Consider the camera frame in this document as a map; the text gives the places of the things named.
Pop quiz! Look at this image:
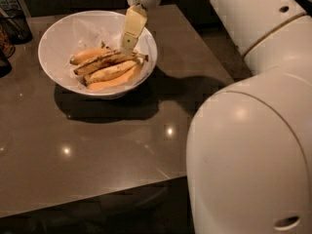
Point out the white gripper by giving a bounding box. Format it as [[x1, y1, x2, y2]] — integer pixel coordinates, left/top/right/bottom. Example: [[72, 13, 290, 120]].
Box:
[[120, 0, 162, 53]]

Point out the spotted brown banana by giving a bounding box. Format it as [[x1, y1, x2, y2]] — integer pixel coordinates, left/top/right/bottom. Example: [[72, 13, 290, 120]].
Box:
[[73, 51, 148, 76]]

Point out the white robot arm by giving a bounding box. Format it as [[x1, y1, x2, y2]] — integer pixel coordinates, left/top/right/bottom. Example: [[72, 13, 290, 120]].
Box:
[[186, 0, 312, 234]]

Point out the orange yellow front banana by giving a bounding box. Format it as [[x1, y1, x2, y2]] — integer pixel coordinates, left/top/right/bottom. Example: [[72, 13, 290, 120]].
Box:
[[87, 64, 142, 91]]

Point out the yellow banana at back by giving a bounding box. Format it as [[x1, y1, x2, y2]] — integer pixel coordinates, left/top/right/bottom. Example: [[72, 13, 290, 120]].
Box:
[[69, 48, 109, 65]]

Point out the white bowl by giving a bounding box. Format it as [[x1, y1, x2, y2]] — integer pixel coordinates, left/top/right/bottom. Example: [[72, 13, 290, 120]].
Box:
[[38, 11, 144, 99]]

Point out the spotted banana in middle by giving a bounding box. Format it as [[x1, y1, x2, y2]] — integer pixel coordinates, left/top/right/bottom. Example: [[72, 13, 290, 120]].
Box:
[[84, 60, 139, 85]]

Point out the white paper liner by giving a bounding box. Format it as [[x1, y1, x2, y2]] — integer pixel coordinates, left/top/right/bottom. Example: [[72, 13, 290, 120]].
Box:
[[68, 15, 157, 88]]

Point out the dark object at left edge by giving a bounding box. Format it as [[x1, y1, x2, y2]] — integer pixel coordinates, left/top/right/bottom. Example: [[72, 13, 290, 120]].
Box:
[[0, 24, 16, 77]]

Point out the black wire basket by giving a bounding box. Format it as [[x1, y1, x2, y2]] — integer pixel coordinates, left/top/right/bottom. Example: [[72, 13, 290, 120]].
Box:
[[0, 10, 32, 45]]

